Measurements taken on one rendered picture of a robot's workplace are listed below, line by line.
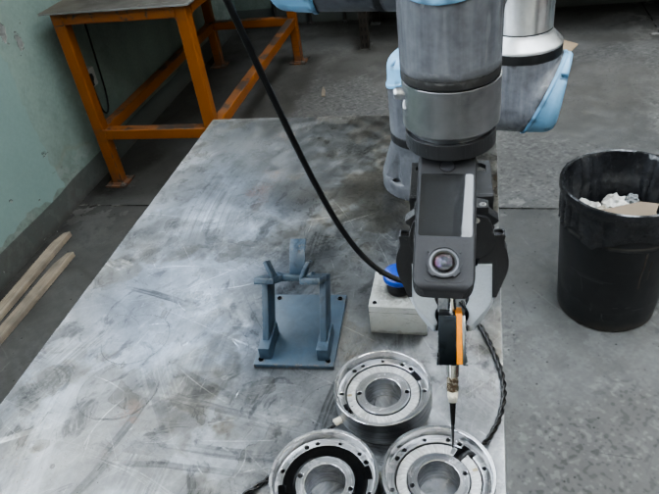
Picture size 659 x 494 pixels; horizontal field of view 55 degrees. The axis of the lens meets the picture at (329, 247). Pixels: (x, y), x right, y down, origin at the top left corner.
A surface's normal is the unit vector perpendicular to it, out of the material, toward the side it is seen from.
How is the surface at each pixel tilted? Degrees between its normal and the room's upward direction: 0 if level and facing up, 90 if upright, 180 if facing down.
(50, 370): 0
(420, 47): 90
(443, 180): 30
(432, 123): 90
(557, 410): 0
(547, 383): 0
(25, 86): 90
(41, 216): 89
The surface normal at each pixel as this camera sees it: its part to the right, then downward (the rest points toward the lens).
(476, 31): 0.28, 0.55
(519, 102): -0.31, 0.54
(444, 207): -0.15, -0.38
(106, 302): -0.12, -0.80
